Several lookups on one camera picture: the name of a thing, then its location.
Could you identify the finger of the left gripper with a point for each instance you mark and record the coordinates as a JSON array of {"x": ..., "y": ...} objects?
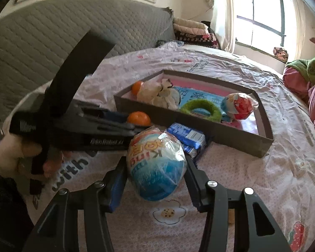
[
  {"x": 102, "y": 114},
  {"x": 118, "y": 131}
]

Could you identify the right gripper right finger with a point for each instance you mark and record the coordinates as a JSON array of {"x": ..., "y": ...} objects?
[{"x": 255, "y": 229}]

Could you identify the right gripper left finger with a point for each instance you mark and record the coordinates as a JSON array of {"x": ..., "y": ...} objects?
[{"x": 57, "y": 228}]

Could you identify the orange tangerine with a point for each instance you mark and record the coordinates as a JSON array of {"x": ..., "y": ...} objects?
[
  {"x": 136, "y": 87},
  {"x": 139, "y": 118}
]

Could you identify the blue surprise egg toy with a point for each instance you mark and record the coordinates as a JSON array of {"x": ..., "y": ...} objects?
[{"x": 156, "y": 163}]

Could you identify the cream mesh drawstring pouch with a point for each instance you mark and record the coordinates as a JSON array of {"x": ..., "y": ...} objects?
[{"x": 160, "y": 94}]

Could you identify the blue snack packet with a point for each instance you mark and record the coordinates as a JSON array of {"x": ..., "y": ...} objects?
[{"x": 193, "y": 141}]

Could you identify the red surprise egg toy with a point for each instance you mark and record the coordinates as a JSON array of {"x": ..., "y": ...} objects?
[{"x": 238, "y": 106}]

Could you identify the walnut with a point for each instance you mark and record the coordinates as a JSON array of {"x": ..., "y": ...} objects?
[{"x": 231, "y": 216}]

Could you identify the person's left hand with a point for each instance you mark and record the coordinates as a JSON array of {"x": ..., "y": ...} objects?
[{"x": 13, "y": 149}]

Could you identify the grey shallow cardboard box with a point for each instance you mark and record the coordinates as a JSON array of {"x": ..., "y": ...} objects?
[{"x": 253, "y": 144}]

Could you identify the pink and blue book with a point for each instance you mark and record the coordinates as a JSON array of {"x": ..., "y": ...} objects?
[{"x": 205, "y": 105}]

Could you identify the strawberry print bed sheet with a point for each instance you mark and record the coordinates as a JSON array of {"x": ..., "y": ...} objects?
[{"x": 284, "y": 178}]

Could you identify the grey quilted headboard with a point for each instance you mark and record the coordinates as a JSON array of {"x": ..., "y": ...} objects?
[{"x": 35, "y": 40}]

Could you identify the stack of folded blankets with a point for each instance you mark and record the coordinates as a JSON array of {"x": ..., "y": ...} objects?
[{"x": 195, "y": 33}]

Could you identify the white curtain left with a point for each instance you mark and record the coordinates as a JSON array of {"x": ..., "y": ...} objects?
[{"x": 222, "y": 23}]

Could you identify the white curtain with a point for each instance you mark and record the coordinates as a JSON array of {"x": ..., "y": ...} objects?
[
  {"x": 222, "y": 23},
  {"x": 300, "y": 23}
]

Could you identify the pink crumpled quilt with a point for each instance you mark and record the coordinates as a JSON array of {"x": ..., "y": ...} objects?
[{"x": 296, "y": 83}]

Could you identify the patterned item on windowsill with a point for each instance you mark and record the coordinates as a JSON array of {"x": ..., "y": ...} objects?
[{"x": 281, "y": 54}]

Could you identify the green blanket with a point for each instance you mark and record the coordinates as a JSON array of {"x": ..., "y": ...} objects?
[{"x": 306, "y": 68}]

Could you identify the white curtain right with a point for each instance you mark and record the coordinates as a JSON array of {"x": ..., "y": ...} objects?
[{"x": 300, "y": 23}]

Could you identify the window with dark frame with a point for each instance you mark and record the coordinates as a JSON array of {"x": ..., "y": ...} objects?
[{"x": 260, "y": 24}]

